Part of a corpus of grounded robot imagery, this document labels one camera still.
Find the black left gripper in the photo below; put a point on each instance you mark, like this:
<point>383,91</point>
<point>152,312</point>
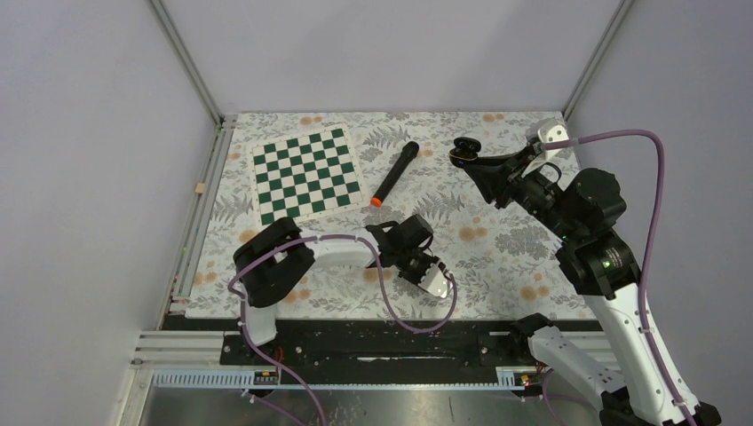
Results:
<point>429,260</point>

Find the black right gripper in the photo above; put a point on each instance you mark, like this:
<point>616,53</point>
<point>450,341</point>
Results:
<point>490,174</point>

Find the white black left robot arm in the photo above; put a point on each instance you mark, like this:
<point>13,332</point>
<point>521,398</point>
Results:
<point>273,262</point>

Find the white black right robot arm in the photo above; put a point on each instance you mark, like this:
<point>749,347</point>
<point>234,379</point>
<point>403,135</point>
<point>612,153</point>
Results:
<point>604,272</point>

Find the black marker orange cap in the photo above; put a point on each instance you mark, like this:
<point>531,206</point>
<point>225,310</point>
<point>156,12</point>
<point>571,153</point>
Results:
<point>408,153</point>

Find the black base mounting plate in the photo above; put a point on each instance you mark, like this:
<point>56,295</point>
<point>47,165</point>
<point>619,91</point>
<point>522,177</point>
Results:
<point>338,343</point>

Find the floral patterned table mat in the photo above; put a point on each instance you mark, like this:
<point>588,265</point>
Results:
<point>503,260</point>

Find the green white checkered board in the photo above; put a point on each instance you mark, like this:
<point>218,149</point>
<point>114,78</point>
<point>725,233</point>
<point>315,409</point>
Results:
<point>306,176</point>

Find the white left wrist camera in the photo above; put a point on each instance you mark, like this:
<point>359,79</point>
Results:
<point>435,282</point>

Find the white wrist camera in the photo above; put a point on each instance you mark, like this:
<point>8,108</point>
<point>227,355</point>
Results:
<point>435,282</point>
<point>543,135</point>

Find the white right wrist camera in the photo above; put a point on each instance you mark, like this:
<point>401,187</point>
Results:
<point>543,135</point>

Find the white slotted cable duct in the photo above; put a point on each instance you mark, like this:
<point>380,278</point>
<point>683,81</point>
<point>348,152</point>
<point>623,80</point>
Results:
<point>363,377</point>

